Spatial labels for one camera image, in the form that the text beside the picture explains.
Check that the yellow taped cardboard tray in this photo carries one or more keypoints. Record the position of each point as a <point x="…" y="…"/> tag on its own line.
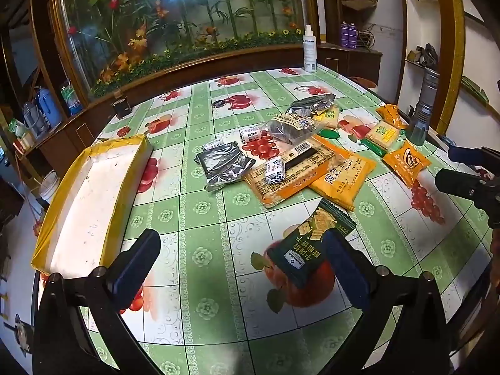
<point x="90" y="203"/>

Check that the dark green cracker packet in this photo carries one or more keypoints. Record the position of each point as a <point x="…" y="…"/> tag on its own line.
<point x="304" y="250"/>

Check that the orange yellow snack packet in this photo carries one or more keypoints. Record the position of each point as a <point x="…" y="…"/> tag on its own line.
<point x="390" y="115"/>

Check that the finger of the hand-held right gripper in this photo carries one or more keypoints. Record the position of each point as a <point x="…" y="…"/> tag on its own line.
<point x="457" y="183"/>
<point x="465" y="154"/>

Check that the white plastic bucket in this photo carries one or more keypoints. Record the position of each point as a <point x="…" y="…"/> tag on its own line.
<point x="50" y="187"/>

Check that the white spray bottle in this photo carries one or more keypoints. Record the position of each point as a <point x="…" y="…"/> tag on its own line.
<point x="310" y="52"/>

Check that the green fruit print tablecloth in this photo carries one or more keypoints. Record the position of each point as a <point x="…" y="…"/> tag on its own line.
<point x="218" y="222"/>

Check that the grey thermos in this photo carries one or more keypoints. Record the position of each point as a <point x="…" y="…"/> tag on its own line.
<point x="29" y="117"/>

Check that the green white bag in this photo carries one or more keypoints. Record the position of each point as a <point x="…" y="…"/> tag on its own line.
<point x="15" y="128"/>

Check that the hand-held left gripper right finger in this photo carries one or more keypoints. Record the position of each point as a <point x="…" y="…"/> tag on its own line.
<point x="345" y="265"/>

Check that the clear bag of dried plums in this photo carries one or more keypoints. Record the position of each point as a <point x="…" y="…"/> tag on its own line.
<point x="289" y="129"/>

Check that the large orange cracker packet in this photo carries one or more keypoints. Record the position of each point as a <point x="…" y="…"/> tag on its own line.
<point x="343" y="175"/>

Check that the white blue milk candy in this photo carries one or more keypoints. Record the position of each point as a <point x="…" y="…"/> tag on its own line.
<point x="250" y="134"/>
<point x="273" y="174"/>
<point x="213" y="144"/>

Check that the green yellow cracker packet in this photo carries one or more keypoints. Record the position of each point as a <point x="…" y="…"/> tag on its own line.
<point x="384" y="132"/>

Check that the blue thermos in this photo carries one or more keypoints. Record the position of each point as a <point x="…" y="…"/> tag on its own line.
<point x="43" y="105"/>

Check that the small black box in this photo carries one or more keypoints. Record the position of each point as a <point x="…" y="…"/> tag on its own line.
<point x="122" y="105"/>

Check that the glass flower display case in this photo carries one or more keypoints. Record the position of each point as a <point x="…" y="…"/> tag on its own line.
<point x="175" y="15"/>

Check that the small orange snack packet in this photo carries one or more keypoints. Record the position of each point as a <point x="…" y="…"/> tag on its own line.
<point x="406" y="160"/>

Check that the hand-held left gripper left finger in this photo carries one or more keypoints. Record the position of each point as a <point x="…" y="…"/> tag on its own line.
<point x="132" y="265"/>

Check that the dark tool on shelf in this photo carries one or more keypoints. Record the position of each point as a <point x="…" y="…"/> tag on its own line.
<point x="424" y="55"/>

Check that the red white cartons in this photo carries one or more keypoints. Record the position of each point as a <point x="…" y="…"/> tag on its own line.
<point x="23" y="142"/>

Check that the silver flashlight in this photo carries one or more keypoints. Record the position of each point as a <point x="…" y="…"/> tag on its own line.
<point x="424" y="101"/>

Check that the blue label water bottle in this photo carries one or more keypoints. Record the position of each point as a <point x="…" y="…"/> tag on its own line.
<point x="71" y="99"/>

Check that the clear cracker packet with barcode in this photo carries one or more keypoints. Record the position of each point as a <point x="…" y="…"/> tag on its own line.
<point x="297" y="181"/>

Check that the silver foil snack packet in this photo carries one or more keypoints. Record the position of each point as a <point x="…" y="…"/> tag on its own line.
<point x="312" y="103"/>

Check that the dark bottle cap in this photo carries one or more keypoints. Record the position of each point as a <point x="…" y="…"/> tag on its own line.
<point x="218" y="103"/>

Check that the purple bottle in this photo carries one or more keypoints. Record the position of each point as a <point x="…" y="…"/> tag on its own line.
<point x="353" y="36"/>
<point x="345" y="35"/>

